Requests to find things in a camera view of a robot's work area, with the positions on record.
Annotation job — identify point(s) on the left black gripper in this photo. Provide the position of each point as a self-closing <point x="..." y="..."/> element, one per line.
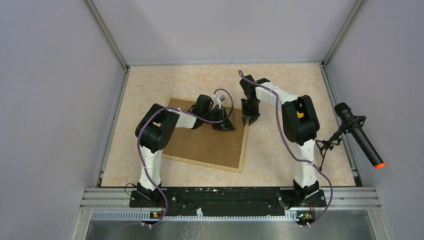
<point x="226" y="125"/>

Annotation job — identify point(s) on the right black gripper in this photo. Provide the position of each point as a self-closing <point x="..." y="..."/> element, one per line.
<point x="252" y="117"/>

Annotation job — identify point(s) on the light wooden picture frame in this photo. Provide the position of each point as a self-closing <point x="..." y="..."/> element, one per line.
<point x="243" y="149"/>

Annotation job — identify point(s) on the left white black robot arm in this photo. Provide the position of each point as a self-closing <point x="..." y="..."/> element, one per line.
<point x="155" y="130"/>

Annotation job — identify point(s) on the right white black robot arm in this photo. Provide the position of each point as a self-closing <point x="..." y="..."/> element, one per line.
<point x="297" y="124"/>

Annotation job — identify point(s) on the yellow calculator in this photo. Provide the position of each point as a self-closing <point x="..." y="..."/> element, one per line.
<point x="300" y="115"/>

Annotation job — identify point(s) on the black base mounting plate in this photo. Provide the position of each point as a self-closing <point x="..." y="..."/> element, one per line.
<point x="226" y="201"/>

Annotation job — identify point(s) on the black microphone tripod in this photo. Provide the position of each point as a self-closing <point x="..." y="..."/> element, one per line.
<point x="336" y="138"/>

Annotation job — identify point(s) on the black microphone orange tip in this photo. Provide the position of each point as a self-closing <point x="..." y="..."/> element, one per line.
<point x="344" y="112"/>

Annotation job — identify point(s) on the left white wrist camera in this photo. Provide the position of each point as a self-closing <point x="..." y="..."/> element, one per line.
<point x="217" y="101"/>

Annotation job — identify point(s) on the white toothed cable rail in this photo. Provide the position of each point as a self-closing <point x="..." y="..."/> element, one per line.
<point x="148" y="216"/>

